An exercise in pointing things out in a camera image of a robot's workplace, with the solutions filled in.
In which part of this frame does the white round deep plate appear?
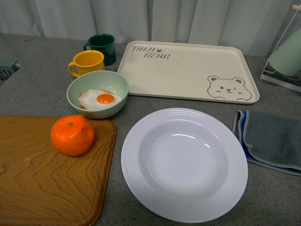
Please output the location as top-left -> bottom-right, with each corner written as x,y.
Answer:
121,108 -> 248,223

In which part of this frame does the orange mandarin fruit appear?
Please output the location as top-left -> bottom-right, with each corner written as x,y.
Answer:
50,115 -> 95,156

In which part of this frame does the light green bowl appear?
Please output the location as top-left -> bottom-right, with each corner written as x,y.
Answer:
66,70 -> 129,119

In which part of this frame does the fake fried egg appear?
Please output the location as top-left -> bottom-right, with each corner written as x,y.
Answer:
78,89 -> 121,111

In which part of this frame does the beige bear serving tray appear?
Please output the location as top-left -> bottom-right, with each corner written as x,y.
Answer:
118,41 -> 260,105

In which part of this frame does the yellow mug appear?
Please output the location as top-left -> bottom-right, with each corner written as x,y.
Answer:
68,50 -> 105,77

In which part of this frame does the dark green mug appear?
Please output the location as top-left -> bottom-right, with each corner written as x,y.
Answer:
83,33 -> 116,66

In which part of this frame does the grey blue cloth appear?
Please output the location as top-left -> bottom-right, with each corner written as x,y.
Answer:
232,111 -> 301,176

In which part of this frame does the wooden cutting board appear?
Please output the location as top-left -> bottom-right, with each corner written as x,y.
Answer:
0,115 -> 117,226

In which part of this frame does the white curtain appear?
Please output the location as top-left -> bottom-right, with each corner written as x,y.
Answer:
0,0 -> 300,57

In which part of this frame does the clear acrylic cup rack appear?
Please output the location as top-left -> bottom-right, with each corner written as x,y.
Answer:
261,5 -> 301,92

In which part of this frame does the green sink drying rack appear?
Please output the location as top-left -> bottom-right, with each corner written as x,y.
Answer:
0,58 -> 20,85

